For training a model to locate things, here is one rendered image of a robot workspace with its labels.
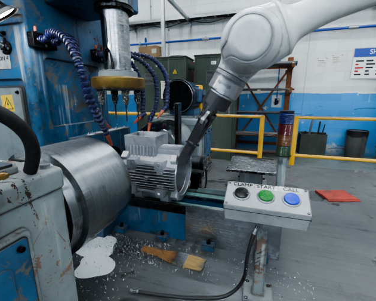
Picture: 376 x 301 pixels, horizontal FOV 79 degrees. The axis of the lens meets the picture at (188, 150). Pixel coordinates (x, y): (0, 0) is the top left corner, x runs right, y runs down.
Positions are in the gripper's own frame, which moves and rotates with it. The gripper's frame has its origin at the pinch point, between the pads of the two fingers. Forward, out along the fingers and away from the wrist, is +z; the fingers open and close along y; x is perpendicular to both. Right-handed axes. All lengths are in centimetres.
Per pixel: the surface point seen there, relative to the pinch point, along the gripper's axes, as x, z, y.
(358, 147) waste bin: 228, -35, -471
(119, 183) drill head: -7.5, 8.3, 20.7
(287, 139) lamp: 27.8, -16.2, -33.2
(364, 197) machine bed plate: 77, -9, -57
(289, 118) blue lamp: 23.5, -23.4, -33.1
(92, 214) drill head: -5.8, 10.9, 30.8
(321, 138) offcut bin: 159, -14, -464
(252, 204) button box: 20.3, -6.2, 20.0
